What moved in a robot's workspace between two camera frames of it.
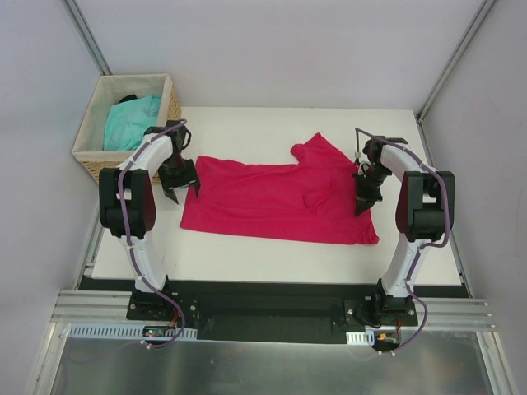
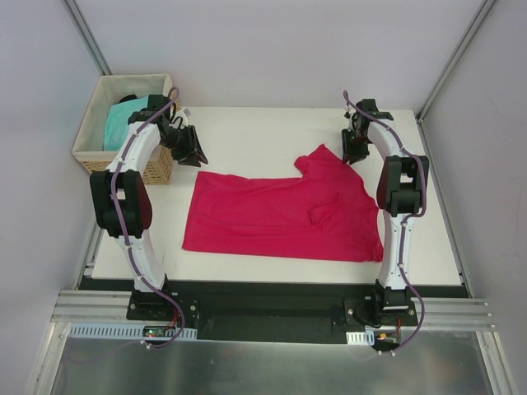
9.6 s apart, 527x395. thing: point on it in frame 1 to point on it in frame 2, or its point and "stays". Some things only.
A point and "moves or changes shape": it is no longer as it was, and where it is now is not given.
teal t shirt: x=127 y=122 stays
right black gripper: x=367 y=193 to x=355 y=142
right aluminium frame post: x=454 y=60 stays
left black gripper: x=178 y=179 to x=186 y=144
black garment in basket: x=129 y=97 stays
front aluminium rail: x=86 y=306 stays
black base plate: x=262 y=310 stays
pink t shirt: x=310 y=200 moves or changes shape
